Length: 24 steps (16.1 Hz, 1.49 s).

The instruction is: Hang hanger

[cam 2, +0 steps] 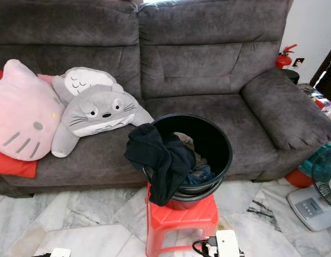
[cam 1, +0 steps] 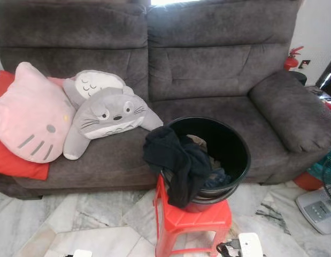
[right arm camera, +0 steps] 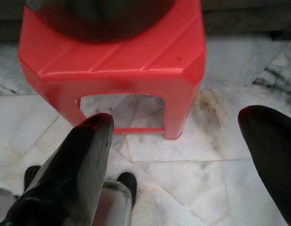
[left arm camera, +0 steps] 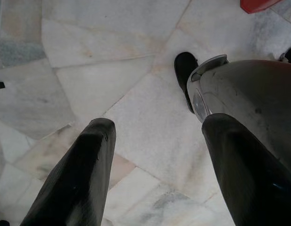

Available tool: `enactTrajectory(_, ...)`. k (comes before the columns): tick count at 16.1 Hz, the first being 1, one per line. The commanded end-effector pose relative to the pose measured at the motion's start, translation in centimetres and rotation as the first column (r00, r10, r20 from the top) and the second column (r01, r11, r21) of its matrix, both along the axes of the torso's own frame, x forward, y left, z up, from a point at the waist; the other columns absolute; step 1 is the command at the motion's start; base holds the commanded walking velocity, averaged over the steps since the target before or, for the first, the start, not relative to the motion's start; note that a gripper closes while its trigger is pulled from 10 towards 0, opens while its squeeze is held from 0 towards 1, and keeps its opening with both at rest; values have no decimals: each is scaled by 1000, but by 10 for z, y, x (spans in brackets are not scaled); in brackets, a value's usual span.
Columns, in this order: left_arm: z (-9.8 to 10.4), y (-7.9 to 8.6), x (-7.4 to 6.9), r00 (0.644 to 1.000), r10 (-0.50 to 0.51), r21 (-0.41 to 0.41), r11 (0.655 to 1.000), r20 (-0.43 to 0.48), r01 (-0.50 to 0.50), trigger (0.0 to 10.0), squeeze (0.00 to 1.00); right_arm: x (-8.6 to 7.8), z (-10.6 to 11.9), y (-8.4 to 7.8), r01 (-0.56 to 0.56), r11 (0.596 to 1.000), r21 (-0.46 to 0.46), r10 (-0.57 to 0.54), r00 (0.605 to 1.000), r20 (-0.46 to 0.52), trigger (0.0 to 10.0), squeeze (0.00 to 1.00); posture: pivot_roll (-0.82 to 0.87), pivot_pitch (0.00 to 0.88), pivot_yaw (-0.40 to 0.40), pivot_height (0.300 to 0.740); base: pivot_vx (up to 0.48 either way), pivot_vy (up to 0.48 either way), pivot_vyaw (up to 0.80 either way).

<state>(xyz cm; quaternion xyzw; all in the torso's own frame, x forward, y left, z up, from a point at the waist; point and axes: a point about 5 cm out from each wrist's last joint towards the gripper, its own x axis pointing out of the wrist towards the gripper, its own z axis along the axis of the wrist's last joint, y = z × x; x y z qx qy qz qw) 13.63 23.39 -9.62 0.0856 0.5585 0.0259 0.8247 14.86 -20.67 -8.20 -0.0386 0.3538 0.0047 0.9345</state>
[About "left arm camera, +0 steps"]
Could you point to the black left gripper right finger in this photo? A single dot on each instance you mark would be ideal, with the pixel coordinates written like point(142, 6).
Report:
point(248, 183)

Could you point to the silver robot right leg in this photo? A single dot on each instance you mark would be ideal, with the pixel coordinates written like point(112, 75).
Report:
point(289, 55)

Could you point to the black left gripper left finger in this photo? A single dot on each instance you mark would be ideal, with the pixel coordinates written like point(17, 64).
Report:
point(79, 179)

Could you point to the red plastic stool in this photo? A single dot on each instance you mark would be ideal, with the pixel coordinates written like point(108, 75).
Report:
point(255, 5)

